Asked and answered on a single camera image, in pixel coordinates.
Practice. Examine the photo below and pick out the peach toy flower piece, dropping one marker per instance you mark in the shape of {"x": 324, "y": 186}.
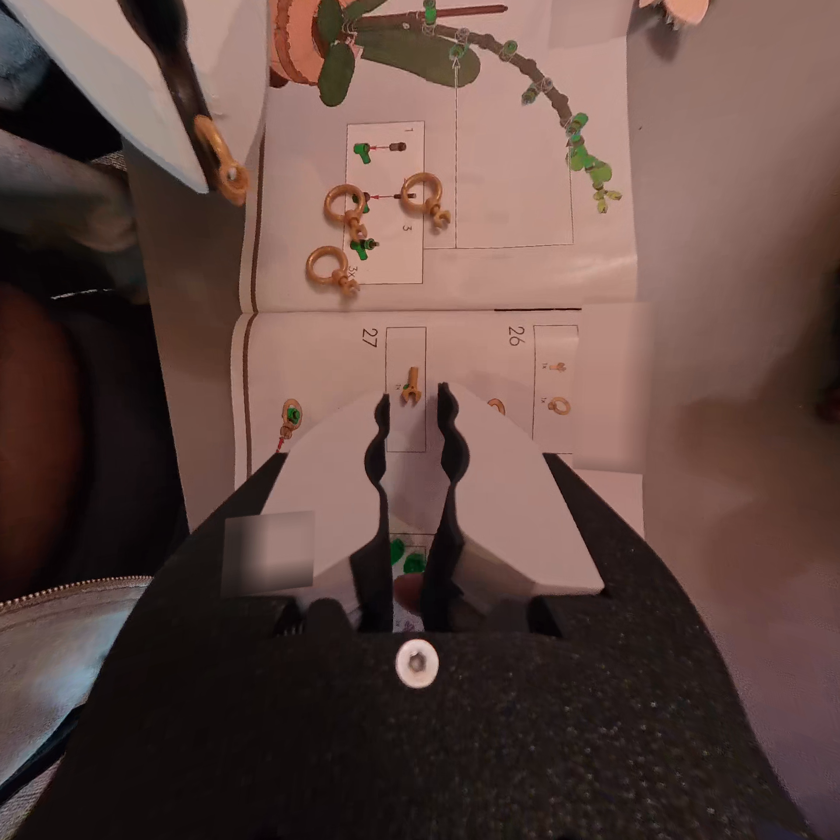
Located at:
{"x": 676, "y": 8}

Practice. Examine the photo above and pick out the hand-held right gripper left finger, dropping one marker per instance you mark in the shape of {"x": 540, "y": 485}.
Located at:
{"x": 328, "y": 472}

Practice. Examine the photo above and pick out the grey bag with zipper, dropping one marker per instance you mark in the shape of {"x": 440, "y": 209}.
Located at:
{"x": 59, "y": 656}

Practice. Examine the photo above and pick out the grey desk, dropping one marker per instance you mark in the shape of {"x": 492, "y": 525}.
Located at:
{"x": 722, "y": 262}

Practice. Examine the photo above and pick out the building instruction booklet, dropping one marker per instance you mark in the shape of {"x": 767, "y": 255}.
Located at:
{"x": 512, "y": 275}

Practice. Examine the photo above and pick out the small gold toy clip piece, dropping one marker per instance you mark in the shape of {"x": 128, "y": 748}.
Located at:
{"x": 411, "y": 384}

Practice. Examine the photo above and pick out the person's leg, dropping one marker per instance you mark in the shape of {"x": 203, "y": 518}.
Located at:
{"x": 79, "y": 426}

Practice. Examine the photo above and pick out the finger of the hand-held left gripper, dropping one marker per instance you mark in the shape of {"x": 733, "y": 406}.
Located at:
{"x": 229, "y": 52}
{"x": 98, "y": 59}

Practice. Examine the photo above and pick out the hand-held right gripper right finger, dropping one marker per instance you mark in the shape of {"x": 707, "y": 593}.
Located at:
{"x": 505, "y": 499}

